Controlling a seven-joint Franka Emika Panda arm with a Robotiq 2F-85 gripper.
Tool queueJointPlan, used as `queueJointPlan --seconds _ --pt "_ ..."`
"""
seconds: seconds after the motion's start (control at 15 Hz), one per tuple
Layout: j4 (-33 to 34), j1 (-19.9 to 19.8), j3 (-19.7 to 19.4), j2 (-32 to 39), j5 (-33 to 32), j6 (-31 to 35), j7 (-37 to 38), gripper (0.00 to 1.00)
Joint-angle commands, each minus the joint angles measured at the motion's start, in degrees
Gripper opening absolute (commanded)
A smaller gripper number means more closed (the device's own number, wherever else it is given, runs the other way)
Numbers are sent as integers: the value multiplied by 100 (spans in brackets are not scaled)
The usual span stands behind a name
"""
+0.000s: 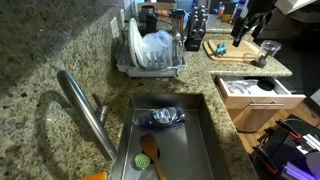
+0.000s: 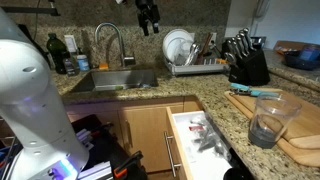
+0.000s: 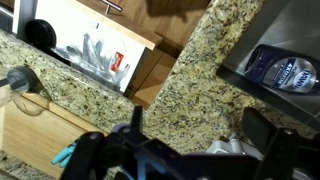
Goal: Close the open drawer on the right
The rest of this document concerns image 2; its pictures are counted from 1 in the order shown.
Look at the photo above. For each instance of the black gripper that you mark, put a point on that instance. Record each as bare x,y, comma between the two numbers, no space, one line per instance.
148,11

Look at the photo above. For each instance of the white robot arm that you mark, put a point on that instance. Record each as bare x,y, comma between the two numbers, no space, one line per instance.
53,147

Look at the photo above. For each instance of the plastic bags in drawer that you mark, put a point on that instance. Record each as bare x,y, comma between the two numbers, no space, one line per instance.
207,138

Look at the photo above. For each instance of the open white wooden drawer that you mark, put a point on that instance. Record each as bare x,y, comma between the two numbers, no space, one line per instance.
195,165

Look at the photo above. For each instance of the white plate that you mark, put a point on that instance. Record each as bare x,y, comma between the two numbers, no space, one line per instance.
172,40

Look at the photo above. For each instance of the orange sponge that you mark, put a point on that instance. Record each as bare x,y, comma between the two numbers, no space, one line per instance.
103,66

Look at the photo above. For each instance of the grey dish drying rack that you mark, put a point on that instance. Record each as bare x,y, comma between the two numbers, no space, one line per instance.
181,66

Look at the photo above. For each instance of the stainless steel sink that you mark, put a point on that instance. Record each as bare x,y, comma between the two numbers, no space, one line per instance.
116,80

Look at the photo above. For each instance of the small blue-label bottle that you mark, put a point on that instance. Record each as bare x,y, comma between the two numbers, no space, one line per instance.
83,62

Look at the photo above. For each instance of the dark soap dispenser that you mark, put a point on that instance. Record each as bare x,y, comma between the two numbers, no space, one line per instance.
69,64

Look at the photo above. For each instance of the dark green glass bottle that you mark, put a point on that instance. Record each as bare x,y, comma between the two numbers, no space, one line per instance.
56,48

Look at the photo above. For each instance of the wooden cabinet door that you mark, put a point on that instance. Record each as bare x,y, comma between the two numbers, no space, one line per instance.
147,124

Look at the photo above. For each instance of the black knife block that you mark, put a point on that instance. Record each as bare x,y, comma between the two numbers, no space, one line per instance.
247,63

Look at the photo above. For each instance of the black cart with tools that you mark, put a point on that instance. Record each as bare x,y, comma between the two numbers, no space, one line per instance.
105,153

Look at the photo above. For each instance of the orange black clamp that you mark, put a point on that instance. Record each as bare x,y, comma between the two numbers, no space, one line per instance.
122,169

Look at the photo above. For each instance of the clear plastic blender cup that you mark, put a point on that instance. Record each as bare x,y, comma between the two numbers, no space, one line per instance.
272,115

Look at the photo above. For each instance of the dark blue bowl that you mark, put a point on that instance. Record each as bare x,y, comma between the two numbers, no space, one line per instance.
308,58

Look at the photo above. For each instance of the small wooden cutting board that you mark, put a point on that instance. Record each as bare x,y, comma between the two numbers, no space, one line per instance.
299,119

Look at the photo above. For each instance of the large wooden cutting board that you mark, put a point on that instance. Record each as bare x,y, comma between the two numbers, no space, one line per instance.
301,140

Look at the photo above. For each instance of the white wall outlet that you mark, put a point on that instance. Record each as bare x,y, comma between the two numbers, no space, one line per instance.
70,43

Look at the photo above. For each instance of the silver cabinet door handle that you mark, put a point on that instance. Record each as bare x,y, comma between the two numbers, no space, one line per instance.
129,133

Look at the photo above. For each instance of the teal handled kitchen scissors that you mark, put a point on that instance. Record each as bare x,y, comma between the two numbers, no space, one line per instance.
240,89

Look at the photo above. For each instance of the silver drawer handle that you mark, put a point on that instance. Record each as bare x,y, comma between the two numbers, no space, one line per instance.
173,155

